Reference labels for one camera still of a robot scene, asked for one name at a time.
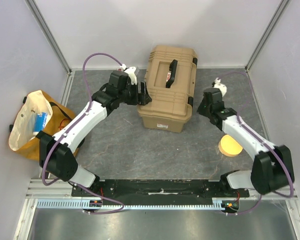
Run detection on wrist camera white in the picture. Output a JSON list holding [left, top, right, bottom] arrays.
[[117, 64, 140, 85], [212, 77, 227, 97]]

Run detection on yellow tote bag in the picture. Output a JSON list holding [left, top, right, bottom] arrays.
[[8, 90, 76, 162]]

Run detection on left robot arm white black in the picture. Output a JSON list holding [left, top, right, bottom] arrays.
[[37, 66, 152, 197]]

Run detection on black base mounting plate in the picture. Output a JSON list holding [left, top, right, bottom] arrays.
[[71, 178, 251, 201]]

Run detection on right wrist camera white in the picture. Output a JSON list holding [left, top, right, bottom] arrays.
[[212, 77, 227, 97]]

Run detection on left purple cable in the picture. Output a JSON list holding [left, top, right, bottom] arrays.
[[41, 52, 126, 216]]

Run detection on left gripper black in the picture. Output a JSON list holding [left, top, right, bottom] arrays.
[[118, 81, 151, 107]]

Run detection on round yellow sponge disc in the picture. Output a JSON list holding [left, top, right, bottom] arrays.
[[218, 134, 243, 157]]

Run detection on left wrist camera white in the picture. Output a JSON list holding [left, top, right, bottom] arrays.
[[117, 64, 140, 85]]

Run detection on purple cable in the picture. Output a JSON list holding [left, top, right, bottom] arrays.
[[41, 52, 126, 216], [218, 71, 296, 216]]

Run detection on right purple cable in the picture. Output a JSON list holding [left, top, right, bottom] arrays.
[[218, 71, 296, 216]]

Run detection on tan plastic toolbox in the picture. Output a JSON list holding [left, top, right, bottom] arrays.
[[137, 45, 198, 133]]

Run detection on blue white packet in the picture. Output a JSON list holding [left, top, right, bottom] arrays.
[[33, 112, 49, 135]]

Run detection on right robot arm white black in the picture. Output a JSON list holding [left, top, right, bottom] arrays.
[[197, 87, 295, 198]]

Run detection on slotted cable duct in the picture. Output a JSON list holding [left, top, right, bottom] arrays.
[[36, 198, 225, 210]]

